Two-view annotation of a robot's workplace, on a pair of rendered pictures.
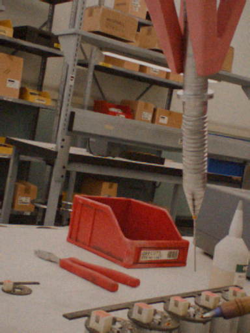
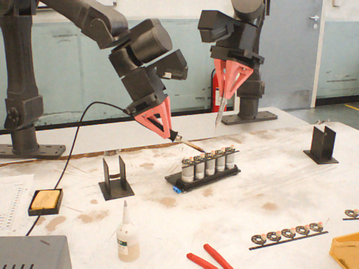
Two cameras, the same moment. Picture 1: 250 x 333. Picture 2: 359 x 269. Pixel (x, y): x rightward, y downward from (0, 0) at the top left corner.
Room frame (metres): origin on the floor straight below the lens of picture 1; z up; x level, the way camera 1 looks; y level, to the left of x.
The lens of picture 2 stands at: (0.94, 0.06, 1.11)
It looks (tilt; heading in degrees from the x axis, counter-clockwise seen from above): 21 degrees down; 195
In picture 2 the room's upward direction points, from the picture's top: straight up
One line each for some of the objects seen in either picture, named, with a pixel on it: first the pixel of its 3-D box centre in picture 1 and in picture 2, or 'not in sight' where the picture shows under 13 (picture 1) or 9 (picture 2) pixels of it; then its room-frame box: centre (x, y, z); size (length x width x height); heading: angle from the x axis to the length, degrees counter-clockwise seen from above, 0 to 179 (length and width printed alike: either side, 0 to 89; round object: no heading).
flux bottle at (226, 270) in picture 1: (232, 249); (127, 228); (0.55, -0.12, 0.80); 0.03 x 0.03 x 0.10
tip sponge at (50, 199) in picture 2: not in sight; (46, 201); (0.46, -0.33, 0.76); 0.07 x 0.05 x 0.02; 25
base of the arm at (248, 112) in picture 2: not in sight; (248, 107); (-0.18, 0.01, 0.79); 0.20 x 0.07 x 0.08; 125
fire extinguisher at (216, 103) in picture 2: not in sight; (219, 91); (-2.44, -0.40, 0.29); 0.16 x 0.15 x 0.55; 123
